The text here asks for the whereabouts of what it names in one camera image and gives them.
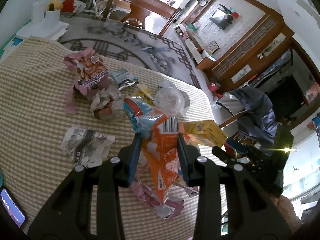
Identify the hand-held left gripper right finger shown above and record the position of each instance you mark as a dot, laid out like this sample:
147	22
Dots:
183	160

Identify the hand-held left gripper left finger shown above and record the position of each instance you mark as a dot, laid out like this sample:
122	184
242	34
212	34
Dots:
134	157

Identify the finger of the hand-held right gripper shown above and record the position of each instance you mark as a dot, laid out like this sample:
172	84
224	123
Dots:
257	155
225	155

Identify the orange blue snack wrapper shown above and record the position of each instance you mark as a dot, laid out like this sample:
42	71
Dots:
160	140

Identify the yellow box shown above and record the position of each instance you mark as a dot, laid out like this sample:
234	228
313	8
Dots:
205	130

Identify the pink snack bag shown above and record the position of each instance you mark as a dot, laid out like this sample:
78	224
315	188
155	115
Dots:
90	67

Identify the person's right forearm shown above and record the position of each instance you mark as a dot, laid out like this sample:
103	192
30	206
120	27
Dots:
287	212

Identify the wooden chair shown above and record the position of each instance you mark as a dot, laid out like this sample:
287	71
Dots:
232	120

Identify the pink silver crumpled wrapper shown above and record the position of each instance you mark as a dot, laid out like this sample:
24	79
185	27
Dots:
147	197

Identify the blue grey jacket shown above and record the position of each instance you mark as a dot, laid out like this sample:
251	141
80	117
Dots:
255	110

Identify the clear plastic bottle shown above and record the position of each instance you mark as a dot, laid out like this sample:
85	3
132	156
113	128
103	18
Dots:
170	100

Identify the crumpled brown white paper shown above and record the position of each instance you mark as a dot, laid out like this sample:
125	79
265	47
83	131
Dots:
105	102

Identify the yellow white carton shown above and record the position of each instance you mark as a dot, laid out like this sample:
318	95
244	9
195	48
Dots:
145	92

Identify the small red toy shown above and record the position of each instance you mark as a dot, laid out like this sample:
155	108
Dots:
213	87

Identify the silver blue wrapper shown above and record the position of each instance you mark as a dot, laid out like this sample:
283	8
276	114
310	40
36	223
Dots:
122	77

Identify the white low cabinet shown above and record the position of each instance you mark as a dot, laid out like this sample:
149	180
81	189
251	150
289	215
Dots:
195	47

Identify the grey patterned rug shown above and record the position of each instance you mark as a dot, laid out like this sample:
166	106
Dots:
125	45

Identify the black smartphone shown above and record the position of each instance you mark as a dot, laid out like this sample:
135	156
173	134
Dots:
11	205

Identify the white foam box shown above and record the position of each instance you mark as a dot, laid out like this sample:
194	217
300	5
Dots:
42	27

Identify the red object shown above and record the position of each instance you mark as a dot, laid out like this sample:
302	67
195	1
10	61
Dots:
67	5

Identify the yellow plush toy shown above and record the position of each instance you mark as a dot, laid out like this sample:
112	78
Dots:
53	5

